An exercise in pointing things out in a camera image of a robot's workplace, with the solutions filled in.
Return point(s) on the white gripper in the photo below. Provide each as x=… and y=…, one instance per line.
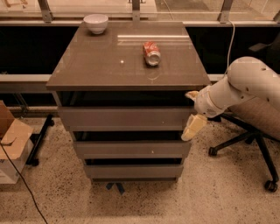
x=204, y=104

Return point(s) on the grey top drawer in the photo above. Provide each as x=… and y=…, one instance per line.
x=124, y=119

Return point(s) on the grey drawer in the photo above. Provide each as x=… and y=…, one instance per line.
x=161, y=149
x=124, y=119
x=133, y=172

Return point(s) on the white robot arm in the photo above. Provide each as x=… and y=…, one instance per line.
x=250, y=89

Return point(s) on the grey drawer cabinet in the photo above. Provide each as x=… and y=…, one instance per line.
x=109, y=70

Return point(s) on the grey middle drawer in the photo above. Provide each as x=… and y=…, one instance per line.
x=161, y=149

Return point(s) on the grey bottom drawer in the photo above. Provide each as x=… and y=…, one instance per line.
x=133, y=172

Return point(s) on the office chair black base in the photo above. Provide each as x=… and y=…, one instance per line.
x=252, y=134

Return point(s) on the crushed red soda can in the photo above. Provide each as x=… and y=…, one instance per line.
x=151, y=53

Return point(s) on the white ceramic bowl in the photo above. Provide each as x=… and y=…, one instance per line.
x=96, y=23

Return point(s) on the black stand leg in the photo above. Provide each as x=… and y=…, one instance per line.
x=37, y=140

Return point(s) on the cardboard box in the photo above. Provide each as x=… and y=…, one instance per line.
x=17, y=145

